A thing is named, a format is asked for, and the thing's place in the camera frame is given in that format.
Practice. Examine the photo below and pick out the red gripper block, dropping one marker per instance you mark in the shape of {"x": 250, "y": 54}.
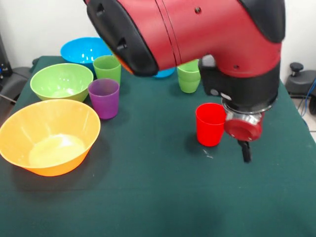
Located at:
{"x": 243, "y": 129}

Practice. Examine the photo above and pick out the red plastic cup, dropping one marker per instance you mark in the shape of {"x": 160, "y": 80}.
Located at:
{"x": 209, "y": 128}

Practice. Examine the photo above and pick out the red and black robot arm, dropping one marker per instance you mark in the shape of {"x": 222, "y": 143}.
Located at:
{"x": 197, "y": 32}

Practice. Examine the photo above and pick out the dark green tablecloth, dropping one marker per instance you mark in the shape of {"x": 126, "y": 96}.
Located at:
{"x": 172, "y": 185}

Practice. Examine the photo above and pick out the ridged green plastic cup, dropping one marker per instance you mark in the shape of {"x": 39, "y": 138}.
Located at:
{"x": 188, "y": 82}

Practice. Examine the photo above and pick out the small blue plastic bowl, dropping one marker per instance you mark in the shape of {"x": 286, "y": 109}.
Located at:
{"x": 164, "y": 73}

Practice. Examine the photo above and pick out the purple plastic cup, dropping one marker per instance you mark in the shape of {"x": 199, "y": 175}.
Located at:
{"x": 103, "y": 103}

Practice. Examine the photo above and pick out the smooth green plastic cup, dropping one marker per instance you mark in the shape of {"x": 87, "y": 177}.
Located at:
{"x": 107, "y": 71}

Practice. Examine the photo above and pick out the large blue plastic bowl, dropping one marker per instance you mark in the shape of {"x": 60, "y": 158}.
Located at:
{"x": 79, "y": 51}

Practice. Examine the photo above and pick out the orange plastic bowl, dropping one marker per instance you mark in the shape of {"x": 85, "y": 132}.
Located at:
{"x": 49, "y": 148}

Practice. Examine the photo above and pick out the green plastic bowl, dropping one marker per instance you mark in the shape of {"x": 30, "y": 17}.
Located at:
{"x": 61, "y": 84}

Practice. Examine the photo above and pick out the black equipment box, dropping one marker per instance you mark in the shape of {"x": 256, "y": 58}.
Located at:
{"x": 5, "y": 64}

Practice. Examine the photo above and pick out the grey pedestal foot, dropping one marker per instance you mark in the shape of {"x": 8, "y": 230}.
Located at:
{"x": 14, "y": 79}
{"x": 301, "y": 81}

